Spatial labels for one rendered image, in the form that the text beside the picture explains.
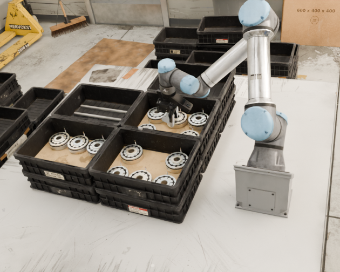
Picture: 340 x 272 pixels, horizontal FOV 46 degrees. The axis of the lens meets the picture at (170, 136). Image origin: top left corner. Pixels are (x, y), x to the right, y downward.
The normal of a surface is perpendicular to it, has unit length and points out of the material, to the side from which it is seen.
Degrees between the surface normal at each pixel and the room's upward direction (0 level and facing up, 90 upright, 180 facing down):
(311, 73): 0
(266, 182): 90
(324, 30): 73
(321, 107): 0
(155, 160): 0
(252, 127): 53
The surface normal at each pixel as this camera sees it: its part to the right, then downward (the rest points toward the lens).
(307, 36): -0.36, 0.38
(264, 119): -0.51, 0.02
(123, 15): -0.34, 0.64
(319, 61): -0.13, -0.76
